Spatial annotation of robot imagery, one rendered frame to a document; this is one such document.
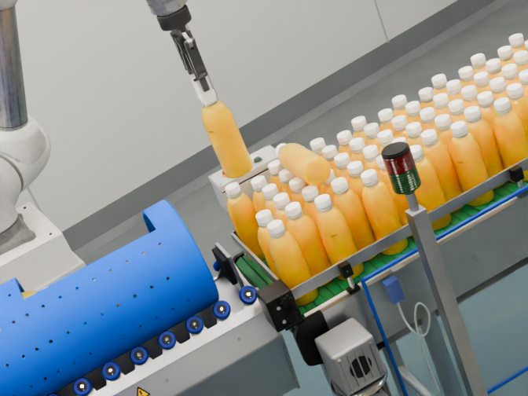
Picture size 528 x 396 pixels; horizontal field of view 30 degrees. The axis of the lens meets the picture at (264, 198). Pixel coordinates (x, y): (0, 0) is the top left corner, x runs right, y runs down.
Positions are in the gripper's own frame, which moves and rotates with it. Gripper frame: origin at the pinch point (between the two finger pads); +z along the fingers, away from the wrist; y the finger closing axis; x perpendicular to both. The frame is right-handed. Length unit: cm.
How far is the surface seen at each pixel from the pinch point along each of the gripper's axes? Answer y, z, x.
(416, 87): -265, 142, 163
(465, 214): 17, 54, 47
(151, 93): -287, 85, 27
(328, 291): 17, 55, 7
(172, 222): 8.6, 23.5, -20.5
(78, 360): 16, 41, -54
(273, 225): 15.5, 32.7, 0.1
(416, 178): 39, 26, 29
